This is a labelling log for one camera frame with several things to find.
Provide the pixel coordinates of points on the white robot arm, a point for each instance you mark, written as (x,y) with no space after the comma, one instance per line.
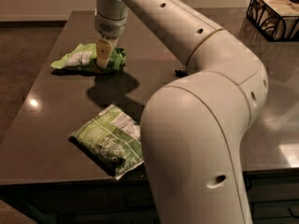
(191,128)

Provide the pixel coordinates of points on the black wire basket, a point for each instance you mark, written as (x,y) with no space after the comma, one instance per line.
(276,20)

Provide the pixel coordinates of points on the black rxbar chocolate bar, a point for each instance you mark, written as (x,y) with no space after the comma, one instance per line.
(182,72)

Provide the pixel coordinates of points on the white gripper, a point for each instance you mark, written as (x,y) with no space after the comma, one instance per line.
(111,26)

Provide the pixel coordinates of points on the dark green chip bag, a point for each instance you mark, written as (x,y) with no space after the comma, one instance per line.
(113,138)

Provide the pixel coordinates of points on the dark cabinet drawers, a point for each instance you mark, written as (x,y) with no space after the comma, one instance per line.
(273,199)

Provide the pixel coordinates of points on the light green rice chip bag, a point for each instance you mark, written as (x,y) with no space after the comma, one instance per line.
(84,59)

